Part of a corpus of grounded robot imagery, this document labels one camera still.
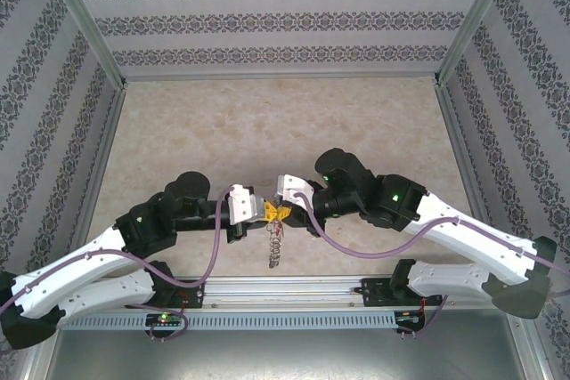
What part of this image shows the grey metal base sheet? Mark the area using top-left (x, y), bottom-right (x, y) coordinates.
top-left (44, 328), bottom-right (533, 380)

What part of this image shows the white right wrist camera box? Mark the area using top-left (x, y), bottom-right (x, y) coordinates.
top-left (272, 174), bottom-right (318, 213)

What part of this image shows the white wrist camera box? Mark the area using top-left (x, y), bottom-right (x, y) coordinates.
top-left (272, 174), bottom-right (318, 213)
top-left (227, 182), bottom-right (264, 224)

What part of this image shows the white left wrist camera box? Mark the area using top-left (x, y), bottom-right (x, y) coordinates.
top-left (227, 182), bottom-right (264, 224)

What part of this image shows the aluminium mounting rail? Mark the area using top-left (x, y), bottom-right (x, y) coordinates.
top-left (175, 276), bottom-right (402, 309)

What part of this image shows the grey slotted cable duct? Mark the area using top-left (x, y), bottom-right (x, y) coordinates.
top-left (60, 311), bottom-right (400, 331)

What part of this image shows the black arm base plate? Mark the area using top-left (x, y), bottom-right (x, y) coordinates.
top-left (175, 279), bottom-right (208, 309)
top-left (360, 277), bottom-right (394, 308)

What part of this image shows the aluminium frame side rail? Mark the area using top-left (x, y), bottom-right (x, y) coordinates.
top-left (434, 79), bottom-right (556, 380)

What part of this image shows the aluminium frame back rail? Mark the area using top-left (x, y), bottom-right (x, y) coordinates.
top-left (122, 72), bottom-right (442, 84)

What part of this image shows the thin purple base cable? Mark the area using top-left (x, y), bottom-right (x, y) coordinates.
top-left (399, 294), bottom-right (448, 339)
top-left (149, 303), bottom-right (191, 342)

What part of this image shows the aluminium frame corner post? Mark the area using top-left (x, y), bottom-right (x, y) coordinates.
top-left (37, 0), bottom-right (129, 87)
top-left (434, 0), bottom-right (520, 86)

